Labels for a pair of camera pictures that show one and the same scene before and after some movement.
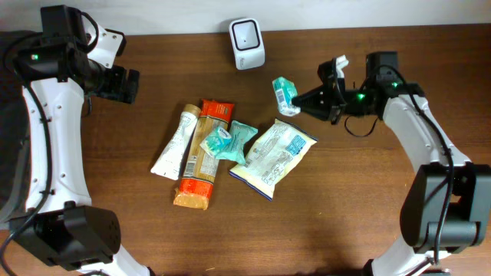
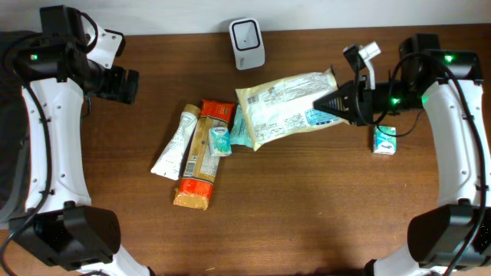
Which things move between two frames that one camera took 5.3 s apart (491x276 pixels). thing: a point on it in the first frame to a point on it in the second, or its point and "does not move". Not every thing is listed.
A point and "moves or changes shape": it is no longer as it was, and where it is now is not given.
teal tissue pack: (216, 141) moves or changes shape
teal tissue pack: (285, 90) to (383, 144)
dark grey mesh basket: (14, 152) does not move
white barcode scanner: (248, 44) does not move
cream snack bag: (277, 143) to (284, 108)
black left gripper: (117, 89) does not move
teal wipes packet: (225, 145) moves or changes shape
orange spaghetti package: (196, 187) does not move
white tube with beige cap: (168, 162) does not move
